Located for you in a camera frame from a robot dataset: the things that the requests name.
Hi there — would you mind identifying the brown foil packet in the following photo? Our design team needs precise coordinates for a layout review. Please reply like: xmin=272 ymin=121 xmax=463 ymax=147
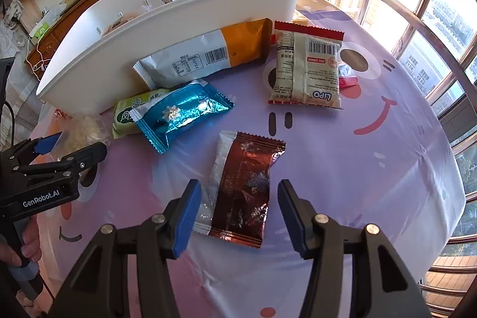
xmin=193 ymin=130 xmax=287 ymax=249

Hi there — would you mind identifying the beige red-edged packet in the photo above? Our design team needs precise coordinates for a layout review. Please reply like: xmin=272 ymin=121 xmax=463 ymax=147
xmin=267 ymin=21 xmax=345 ymax=110

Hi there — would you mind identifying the small red packet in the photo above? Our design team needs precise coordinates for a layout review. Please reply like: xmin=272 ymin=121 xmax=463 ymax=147
xmin=337 ymin=61 xmax=359 ymax=88

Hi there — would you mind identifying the green tissue box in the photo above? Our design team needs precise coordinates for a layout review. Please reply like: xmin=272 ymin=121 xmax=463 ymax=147
xmin=30 ymin=20 xmax=51 ymax=45

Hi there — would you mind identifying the white and orange packet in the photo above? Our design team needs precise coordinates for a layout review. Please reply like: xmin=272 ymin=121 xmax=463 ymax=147
xmin=133 ymin=18 xmax=274 ymax=89

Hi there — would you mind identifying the white plastic bin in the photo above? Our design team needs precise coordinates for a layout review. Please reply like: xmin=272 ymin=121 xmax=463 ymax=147
xmin=36 ymin=0 xmax=302 ymax=115

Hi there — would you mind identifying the wooden desk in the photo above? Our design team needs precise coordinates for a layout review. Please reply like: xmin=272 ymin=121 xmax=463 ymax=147
xmin=24 ymin=0 xmax=177 ymax=76

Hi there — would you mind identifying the white cable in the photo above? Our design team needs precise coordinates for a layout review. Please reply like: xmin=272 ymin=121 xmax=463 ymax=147
xmin=24 ymin=42 xmax=53 ymax=73

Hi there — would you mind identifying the clear rice crisp packet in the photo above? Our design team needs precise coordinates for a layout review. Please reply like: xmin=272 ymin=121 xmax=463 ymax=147
xmin=56 ymin=111 xmax=112 ymax=155

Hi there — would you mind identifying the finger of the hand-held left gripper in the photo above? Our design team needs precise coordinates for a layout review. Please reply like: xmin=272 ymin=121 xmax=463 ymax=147
xmin=41 ymin=141 xmax=109 ymax=185
xmin=10 ymin=132 xmax=64 ymax=165

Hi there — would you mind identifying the person's left hand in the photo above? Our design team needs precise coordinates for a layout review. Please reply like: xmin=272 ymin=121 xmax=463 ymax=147
xmin=0 ymin=217 xmax=41 ymax=268

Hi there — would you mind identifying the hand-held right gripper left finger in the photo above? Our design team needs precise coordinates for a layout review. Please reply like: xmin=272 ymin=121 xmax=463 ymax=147
xmin=48 ymin=179 xmax=202 ymax=318

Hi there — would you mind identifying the green snack packet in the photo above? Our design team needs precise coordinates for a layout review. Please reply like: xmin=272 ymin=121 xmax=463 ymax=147
xmin=112 ymin=87 xmax=176 ymax=140

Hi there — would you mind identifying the metal window grille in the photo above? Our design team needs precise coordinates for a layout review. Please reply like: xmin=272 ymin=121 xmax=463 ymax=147
xmin=224 ymin=0 xmax=477 ymax=318

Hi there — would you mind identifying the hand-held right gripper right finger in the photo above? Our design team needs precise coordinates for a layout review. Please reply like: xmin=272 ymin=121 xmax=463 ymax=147
xmin=278 ymin=179 xmax=433 ymax=318

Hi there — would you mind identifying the blue foil packet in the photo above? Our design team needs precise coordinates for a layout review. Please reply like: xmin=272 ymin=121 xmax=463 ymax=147
xmin=130 ymin=79 xmax=235 ymax=155

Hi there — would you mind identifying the golden pastry packet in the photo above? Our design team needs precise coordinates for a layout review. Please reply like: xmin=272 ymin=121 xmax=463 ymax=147
xmin=97 ymin=10 xmax=150 ymax=37

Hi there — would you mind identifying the patterned fabric bag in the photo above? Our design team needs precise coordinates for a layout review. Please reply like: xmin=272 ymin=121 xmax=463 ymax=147
xmin=7 ymin=0 xmax=24 ymax=29

